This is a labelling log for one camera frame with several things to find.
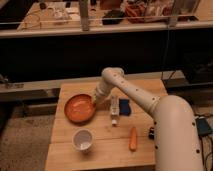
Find orange ceramic bowl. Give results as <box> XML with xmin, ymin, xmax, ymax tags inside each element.
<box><xmin>64</xmin><ymin>94</ymin><xmax>95</xmax><ymax>123</ymax></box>

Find red patterned bag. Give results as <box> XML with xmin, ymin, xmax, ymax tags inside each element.
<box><xmin>125</xmin><ymin>2</ymin><xmax>146</xmax><ymax>23</ymax></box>

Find grey metal post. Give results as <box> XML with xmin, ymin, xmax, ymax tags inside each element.
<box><xmin>79</xmin><ymin>0</ymin><xmax>89</xmax><ymax>31</ymax></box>

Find orange carrot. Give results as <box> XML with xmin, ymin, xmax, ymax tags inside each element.
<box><xmin>129</xmin><ymin>127</ymin><xmax>137</xmax><ymax>151</ymax></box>

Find black bag on bench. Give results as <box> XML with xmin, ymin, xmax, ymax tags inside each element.
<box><xmin>102</xmin><ymin>10</ymin><xmax>125</xmax><ymax>25</ymax></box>

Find blue sponge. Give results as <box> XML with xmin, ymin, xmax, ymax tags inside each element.
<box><xmin>119</xmin><ymin>99</ymin><xmax>131</xmax><ymax>116</ymax></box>

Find black crate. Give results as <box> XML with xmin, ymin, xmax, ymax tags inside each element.
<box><xmin>181</xmin><ymin>52</ymin><xmax>213</xmax><ymax>83</ymax></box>

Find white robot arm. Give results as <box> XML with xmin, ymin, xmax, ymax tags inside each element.
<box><xmin>93</xmin><ymin>67</ymin><xmax>204</xmax><ymax>171</ymax></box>

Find white plastic cup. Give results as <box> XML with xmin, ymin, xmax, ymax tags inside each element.
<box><xmin>72</xmin><ymin>129</ymin><xmax>93</xmax><ymax>154</ymax></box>

